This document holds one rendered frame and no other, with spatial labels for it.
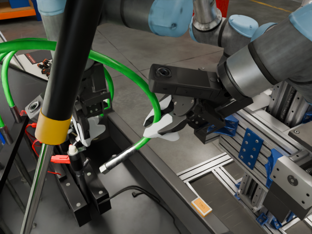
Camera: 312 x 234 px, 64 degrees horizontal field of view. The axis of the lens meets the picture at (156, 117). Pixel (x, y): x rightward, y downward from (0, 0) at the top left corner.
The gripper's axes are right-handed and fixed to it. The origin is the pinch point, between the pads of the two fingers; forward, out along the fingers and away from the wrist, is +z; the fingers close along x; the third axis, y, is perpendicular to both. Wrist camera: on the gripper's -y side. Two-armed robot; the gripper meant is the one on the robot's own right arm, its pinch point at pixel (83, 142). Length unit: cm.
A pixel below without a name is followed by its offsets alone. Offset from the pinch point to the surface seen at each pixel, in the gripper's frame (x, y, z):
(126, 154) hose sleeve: -12.4, 5.1, -3.5
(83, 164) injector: -0.4, -1.6, 6.4
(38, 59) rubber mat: 92, 10, 16
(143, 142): -13.7, 8.6, -6.2
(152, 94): -14.5, 10.4, -17.7
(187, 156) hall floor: 57, 95, 114
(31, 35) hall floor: 432, 61, 114
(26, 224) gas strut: -31.7, -13.3, -23.9
